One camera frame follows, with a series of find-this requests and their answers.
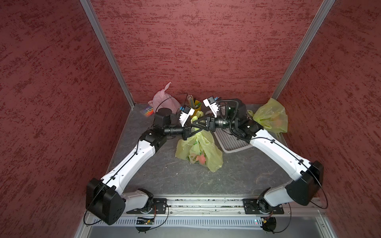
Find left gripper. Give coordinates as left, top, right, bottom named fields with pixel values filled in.
left=164, top=120, right=202, bottom=141

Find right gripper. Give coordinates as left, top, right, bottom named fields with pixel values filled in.
left=194, top=111, right=238, bottom=131

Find green avocado print bag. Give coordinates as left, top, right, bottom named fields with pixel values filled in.
left=175, top=131, right=223, bottom=172

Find pink plastic bag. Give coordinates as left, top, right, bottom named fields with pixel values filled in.
left=148, top=82, right=181, bottom=114

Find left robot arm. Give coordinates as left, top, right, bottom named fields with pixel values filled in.
left=85, top=107, right=210, bottom=225

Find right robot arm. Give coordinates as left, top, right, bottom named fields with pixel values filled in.
left=195, top=97, right=323, bottom=214

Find yellow pencil cup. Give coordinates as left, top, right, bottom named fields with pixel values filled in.
left=192, top=100, right=202, bottom=117

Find pencils in cup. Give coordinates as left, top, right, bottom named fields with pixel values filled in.
left=187, top=95, right=196, bottom=109

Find white plastic basket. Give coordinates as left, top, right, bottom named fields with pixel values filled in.
left=213, top=105, right=257, bottom=154

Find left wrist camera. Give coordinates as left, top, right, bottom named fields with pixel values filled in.
left=179, top=106, right=195, bottom=127

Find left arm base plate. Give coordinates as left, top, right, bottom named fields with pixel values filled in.
left=126, top=198, right=167, bottom=215

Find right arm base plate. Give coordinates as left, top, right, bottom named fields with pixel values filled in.
left=242, top=198, right=284, bottom=216

